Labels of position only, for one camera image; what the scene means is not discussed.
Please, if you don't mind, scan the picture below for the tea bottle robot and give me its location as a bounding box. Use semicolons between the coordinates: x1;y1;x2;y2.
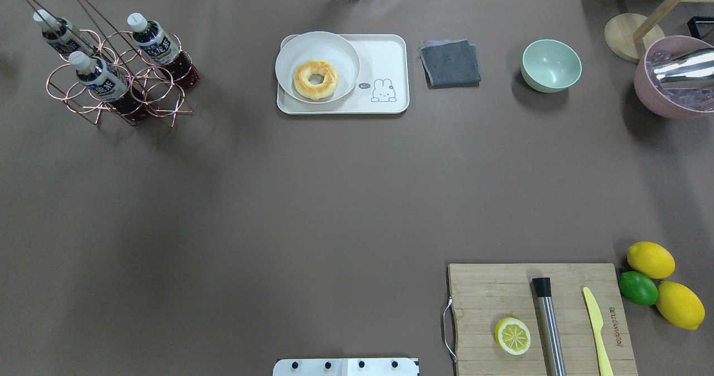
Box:
68;51;149;122

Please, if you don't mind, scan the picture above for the cream rabbit print tray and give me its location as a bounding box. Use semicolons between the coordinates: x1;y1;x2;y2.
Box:
276;35;409;115

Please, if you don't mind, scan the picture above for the tea bottle far right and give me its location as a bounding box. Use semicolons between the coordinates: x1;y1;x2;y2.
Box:
127;12;200;89

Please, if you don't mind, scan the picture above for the tea bottle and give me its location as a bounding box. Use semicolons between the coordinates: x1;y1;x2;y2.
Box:
127;12;200;89
33;9;98;59

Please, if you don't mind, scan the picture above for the tea bottle far left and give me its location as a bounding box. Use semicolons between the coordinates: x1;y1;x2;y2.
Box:
33;9;98;59

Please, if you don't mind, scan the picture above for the glazed donut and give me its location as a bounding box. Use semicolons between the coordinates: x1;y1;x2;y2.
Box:
293;59;339;101

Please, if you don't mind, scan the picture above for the white round plate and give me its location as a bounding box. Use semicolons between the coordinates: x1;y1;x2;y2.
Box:
275;31;360;104

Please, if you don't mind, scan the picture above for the grey folded cloth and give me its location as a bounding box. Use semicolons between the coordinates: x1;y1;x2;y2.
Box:
419;40;482;89

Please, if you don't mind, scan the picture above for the bamboo cutting board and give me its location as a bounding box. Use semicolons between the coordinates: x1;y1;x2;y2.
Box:
448;263;638;375

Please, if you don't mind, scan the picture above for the mint green bowl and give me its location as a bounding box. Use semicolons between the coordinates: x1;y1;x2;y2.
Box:
521;40;582;93

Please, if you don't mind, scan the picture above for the half lemon slice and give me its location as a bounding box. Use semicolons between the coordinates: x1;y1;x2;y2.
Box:
494;317;531;355

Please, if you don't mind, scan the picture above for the steel muddler black tip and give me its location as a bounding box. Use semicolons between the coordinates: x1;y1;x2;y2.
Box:
532;277;567;375

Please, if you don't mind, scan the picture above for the green lime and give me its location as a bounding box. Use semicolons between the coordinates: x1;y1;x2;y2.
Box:
618;271;659;306

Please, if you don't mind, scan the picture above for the yellow lemon upper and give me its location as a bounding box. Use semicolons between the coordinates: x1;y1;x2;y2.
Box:
626;241;676;279

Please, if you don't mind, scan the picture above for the yellow lemon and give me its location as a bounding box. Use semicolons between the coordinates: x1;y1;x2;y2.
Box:
626;241;676;279
655;281;706;330

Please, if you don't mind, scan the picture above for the wooden round stand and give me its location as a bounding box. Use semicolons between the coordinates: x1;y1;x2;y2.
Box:
604;0;713;64

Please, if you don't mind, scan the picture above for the yellow plastic knife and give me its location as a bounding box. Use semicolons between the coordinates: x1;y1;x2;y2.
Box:
582;287;614;376

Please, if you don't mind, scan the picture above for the pink ice bucket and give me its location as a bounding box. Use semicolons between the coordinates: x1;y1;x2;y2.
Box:
634;35;712;119

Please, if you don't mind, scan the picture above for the yellow lemon lower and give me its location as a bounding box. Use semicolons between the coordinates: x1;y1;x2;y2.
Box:
655;281;706;330

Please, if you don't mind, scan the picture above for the silver metal scoop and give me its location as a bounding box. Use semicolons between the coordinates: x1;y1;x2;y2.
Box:
652;48;713;89

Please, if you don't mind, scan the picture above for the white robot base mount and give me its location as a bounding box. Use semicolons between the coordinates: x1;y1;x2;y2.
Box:
272;356;420;375

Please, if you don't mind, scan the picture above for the copper wire bottle rack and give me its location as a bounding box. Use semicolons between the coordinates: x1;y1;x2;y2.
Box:
25;0;186;126

